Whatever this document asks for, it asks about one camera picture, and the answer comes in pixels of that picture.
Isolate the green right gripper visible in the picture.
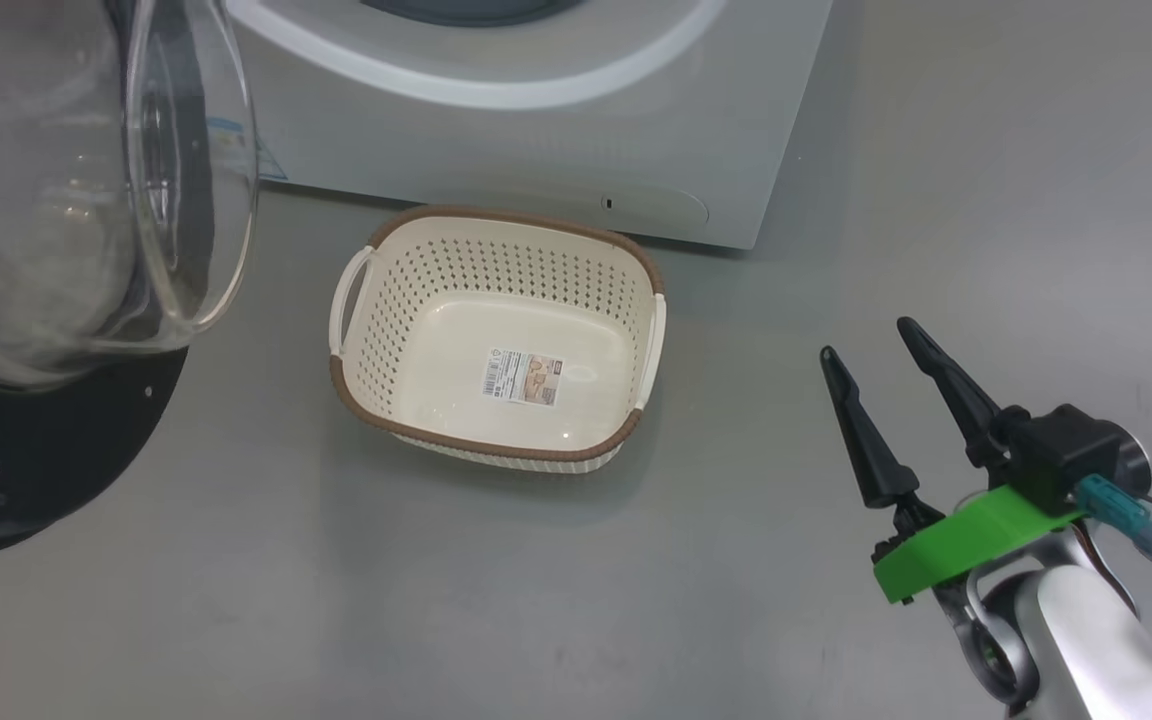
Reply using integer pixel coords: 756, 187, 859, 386
820, 317, 1087, 713

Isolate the round glass washer door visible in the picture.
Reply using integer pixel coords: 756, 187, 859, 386
0, 0, 260, 561

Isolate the white front-load washing machine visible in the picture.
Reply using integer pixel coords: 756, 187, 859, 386
206, 0, 835, 251

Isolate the white basket product sticker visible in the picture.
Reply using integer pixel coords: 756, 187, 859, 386
482, 347, 563, 406

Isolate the cream laundry basket brown rim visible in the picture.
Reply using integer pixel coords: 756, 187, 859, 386
329, 205, 667, 474

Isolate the blue energy label sticker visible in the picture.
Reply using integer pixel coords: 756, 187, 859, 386
204, 117, 289, 183

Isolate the teal right cable connector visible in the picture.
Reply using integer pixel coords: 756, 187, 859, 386
1076, 475, 1152, 559

